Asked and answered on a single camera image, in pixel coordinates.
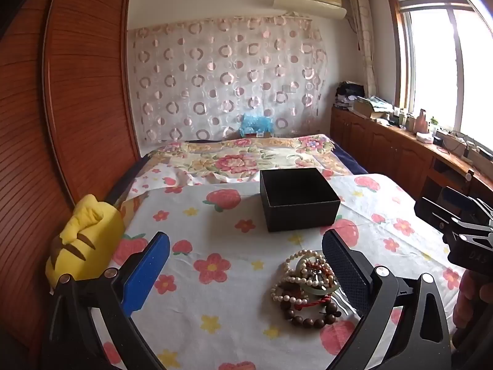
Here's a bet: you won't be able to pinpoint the wooden framed window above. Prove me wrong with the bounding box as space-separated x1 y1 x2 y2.
387 0 493 151

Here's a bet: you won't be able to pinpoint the wooden cabinet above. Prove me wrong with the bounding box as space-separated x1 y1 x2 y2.
330 106 493 209

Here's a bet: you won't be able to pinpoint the blue plastic bag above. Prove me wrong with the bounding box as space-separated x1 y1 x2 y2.
239 113 274 137

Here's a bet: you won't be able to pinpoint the circle patterned sheer curtain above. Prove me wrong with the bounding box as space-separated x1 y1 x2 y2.
129 15 328 145

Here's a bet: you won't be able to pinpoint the person's right hand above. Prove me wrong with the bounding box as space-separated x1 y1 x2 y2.
452 268 493 351

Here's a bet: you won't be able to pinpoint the brown wooden bead bracelet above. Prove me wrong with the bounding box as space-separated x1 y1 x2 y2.
279 297 341 330

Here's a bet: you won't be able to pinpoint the brown wooden wardrobe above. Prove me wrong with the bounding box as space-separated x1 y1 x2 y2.
0 0 141 355

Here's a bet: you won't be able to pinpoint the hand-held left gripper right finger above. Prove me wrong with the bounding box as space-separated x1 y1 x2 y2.
321 229 453 370

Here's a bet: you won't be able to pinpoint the pink bottle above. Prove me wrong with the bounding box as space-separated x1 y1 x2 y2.
414 109 429 134

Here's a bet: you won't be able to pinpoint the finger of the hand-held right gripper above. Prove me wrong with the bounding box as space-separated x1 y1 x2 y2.
442 186 493 220
414 196 468 240

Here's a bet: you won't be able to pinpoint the white pearl necklace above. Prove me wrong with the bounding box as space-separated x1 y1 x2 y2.
271 250 340 309

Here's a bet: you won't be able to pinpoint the white jars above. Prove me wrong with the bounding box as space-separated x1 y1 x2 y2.
393 108 414 130

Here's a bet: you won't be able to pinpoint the yellow plush pillow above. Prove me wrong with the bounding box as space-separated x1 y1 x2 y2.
45 195 126 295

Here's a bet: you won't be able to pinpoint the red bead bracelet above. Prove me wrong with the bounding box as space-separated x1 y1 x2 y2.
300 256 336 283

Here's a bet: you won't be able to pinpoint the black chair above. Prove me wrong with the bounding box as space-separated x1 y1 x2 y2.
420 170 475 203

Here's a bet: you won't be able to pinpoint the pile of dark clothes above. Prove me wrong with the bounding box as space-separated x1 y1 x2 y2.
334 81 365 109

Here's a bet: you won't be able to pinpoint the black square box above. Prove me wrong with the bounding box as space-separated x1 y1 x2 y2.
259 167 341 233

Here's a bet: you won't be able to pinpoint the strawberry flower print bedsheet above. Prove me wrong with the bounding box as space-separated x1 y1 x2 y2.
90 162 467 370

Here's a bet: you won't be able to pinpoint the floral blanket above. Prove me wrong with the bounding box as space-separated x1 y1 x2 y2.
148 134 336 183

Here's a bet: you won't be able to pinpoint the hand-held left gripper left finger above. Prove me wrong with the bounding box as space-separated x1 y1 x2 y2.
40 231 171 370

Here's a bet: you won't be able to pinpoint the dark blue bedsheet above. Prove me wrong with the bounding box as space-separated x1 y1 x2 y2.
330 139 369 176

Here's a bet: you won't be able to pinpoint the cardboard box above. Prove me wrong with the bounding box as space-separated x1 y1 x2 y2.
352 96 390 122

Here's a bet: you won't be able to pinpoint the white electronic device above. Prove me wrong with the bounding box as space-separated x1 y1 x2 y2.
435 131 475 158

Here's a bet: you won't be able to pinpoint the patterned window curtain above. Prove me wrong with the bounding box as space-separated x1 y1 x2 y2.
348 0 376 101

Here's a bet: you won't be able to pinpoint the green jade bangle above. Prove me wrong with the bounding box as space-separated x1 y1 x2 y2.
296 252 341 297

